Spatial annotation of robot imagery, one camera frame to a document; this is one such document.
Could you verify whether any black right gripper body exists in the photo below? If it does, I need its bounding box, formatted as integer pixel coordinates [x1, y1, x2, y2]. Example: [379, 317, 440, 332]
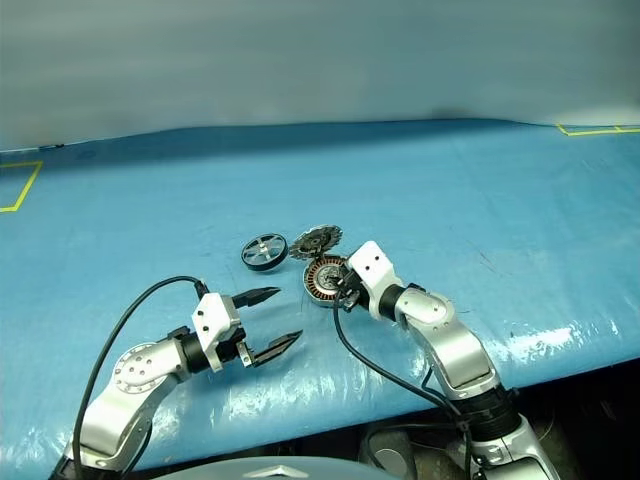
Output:
[339, 266, 372, 313]

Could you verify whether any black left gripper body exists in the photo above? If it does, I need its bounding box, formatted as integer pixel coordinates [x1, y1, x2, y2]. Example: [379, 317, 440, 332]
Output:
[218, 294, 259, 370]

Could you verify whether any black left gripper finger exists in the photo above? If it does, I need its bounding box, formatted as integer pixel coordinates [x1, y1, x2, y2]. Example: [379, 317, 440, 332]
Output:
[249, 329, 305, 369]
[233, 286, 282, 313]

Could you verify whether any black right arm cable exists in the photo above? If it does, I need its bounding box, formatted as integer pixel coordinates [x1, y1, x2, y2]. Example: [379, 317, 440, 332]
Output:
[332, 297, 476, 480]

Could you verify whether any blue plastic table cover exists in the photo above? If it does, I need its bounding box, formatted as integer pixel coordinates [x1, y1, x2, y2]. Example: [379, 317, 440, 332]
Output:
[0, 117, 640, 474]

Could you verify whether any round motor housing lid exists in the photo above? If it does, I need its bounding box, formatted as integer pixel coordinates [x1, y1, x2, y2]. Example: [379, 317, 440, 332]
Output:
[288, 223, 344, 261]

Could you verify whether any motor housing with copper windings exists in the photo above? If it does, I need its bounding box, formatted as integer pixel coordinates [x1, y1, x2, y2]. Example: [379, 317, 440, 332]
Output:
[302, 253, 351, 307]

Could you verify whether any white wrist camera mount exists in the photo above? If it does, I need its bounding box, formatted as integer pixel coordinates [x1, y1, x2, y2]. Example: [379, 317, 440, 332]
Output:
[191, 293, 246, 374]
[346, 241, 404, 319]

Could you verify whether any black spoked rotor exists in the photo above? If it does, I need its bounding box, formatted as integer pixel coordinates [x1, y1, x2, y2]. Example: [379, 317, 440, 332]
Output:
[240, 233, 290, 273]

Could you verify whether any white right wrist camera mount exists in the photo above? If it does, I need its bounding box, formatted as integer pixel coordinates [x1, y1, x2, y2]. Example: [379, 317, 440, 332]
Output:
[346, 241, 404, 319]

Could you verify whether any silver robot torso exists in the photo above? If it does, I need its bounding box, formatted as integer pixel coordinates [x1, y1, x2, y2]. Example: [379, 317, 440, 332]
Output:
[164, 455, 396, 480]

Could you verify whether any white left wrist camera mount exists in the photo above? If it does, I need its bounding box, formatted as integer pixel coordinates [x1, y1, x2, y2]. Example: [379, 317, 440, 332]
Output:
[191, 293, 246, 374]

